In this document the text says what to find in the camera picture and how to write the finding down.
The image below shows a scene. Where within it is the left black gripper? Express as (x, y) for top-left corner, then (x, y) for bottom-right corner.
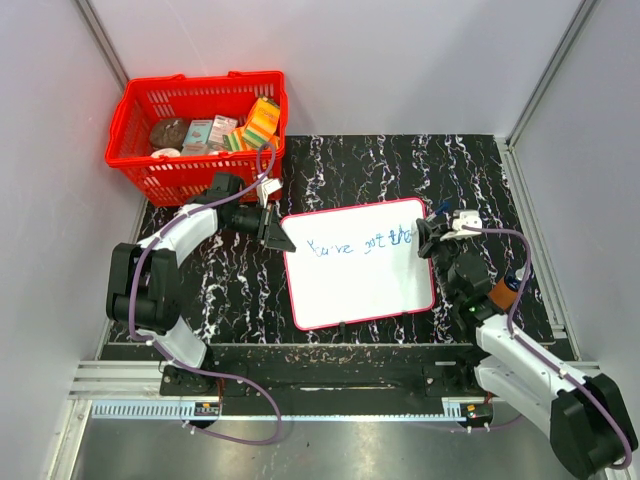
(224, 203), (295, 253)

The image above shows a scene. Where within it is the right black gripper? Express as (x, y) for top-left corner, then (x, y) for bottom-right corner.
(418, 219), (467, 303)

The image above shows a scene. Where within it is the blue capped whiteboard marker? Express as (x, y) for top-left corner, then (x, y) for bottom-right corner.
(432, 202), (449, 217)

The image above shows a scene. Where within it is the pink framed whiteboard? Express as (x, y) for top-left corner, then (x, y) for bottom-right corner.
(282, 198), (436, 331)

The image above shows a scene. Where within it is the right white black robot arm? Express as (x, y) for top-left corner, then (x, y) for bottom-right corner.
(416, 210), (639, 479)

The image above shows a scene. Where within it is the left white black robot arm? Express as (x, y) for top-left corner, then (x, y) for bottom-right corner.
(106, 173), (296, 396)

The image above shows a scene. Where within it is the orange spray bottle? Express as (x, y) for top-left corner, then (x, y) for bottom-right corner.
(488, 267), (526, 311)

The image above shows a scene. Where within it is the green yellow sponge pack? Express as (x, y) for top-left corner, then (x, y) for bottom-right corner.
(222, 127), (280, 152)

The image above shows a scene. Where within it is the orange yellow sponge pack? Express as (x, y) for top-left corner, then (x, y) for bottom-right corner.
(244, 96), (280, 143)

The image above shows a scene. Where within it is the light blue snack box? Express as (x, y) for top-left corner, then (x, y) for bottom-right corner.
(181, 120), (212, 156)

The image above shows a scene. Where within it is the pink white snack box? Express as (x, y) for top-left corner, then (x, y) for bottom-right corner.
(207, 115), (238, 150)

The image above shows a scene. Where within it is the white round lid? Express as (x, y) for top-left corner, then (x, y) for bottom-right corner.
(151, 148), (181, 159)

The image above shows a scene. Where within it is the red plastic shopping basket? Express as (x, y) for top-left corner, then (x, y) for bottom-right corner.
(105, 71), (288, 207)

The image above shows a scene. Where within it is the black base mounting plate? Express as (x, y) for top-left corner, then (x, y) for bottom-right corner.
(160, 344), (490, 417)

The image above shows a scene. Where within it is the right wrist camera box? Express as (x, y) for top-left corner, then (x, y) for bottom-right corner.
(442, 210), (483, 240)

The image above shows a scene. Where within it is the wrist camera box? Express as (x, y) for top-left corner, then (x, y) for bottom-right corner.
(442, 210), (483, 240)
(256, 178), (282, 205)

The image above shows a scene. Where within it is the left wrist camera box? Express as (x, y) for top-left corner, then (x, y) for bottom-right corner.
(256, 178), (282, 205)

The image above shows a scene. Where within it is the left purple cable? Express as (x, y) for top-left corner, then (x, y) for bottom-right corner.
(128, 141), (279, 371)

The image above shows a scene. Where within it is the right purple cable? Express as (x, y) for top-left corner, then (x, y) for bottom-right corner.
(462, 225), (632, 467)

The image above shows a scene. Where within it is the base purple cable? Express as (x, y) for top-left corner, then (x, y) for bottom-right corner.
(172, 377), (282, 449)

